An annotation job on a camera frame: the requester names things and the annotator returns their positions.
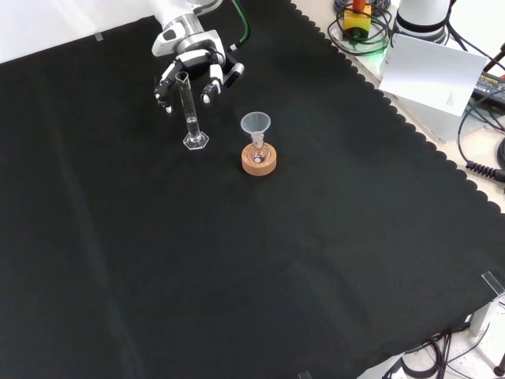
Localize black cloth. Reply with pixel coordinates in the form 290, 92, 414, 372
0, 0, 505, 379

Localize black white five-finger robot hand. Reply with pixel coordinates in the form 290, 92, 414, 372
153, 48, 246, 114

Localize pale board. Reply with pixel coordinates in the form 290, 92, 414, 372
378, 33, 489, 118

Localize black power adapter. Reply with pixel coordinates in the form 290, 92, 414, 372
471, 72, 505, 102

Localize cork ring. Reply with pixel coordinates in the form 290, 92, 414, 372
241, 142, 278, 177

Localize black coiled cable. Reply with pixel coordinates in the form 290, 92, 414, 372
456, 98, 505, 182

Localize clear plastic funnel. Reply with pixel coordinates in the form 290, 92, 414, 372
240, 111, 272, 145

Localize yellow stop button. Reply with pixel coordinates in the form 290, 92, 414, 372
342, 0, 373, 41

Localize white bench bracket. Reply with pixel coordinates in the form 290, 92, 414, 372
468, 295, 505, 337

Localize black floor cables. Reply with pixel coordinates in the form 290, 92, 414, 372
384, 323, 494, 379

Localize black looped cables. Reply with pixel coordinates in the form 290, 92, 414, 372
326, 0, 395, 57

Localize white box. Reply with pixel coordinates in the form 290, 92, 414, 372
388, 91, 474, 144

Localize green cable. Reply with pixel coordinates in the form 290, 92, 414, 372
230, 0, 253, 52

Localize small round-bottom glass flask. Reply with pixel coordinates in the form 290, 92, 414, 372
249, 133, 271, 165

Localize clear glass graduated cylinder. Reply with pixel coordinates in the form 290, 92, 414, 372
175, 70, 210, 152

